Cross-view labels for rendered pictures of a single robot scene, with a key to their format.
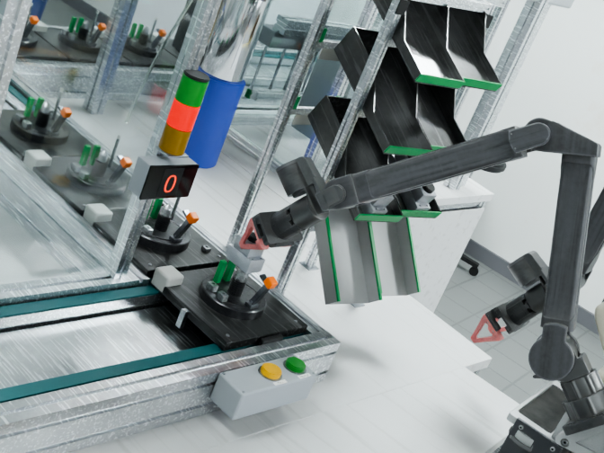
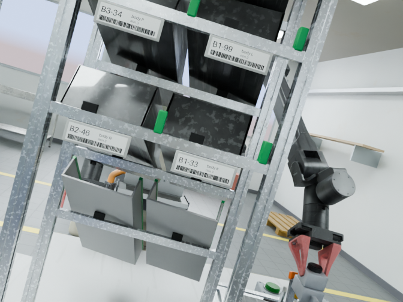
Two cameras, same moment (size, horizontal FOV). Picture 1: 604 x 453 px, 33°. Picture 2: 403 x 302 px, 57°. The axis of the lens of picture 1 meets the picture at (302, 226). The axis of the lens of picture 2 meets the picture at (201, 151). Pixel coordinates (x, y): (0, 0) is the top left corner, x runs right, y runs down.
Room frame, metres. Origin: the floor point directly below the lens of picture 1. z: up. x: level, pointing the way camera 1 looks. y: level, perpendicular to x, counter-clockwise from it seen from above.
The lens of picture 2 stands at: (2.58, 0.46, 1.35)
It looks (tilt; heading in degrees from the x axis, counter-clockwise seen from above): 5 degrees down; 230
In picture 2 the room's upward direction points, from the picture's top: 17 degrees clockwise
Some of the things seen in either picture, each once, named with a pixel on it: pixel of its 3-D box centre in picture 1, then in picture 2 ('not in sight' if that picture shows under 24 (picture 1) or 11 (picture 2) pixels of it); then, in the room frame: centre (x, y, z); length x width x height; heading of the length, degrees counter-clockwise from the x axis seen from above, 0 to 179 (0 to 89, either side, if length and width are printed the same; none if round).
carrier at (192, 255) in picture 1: (163, 218); not in sight; (2.03, 0.28, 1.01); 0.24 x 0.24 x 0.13; 55
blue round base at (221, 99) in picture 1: (205, 115); not in sight; (2.83, 0.38, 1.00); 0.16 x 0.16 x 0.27
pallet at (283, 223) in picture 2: not in sight; (286, 225); (-2.45, -3.00, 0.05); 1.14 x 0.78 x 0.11; 63
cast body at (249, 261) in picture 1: (245, 247); (312, 283); (1.89, 0.09, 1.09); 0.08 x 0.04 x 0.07; 55
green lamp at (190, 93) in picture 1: (191, 89); not in sight; (1.79, 0.28, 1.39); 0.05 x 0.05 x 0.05
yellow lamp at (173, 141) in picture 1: (174, 137); not in sight; (1.79, 0.28, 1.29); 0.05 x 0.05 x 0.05
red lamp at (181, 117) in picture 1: (183, 113); not in sight; (1.79, 0.28, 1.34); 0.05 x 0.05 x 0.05
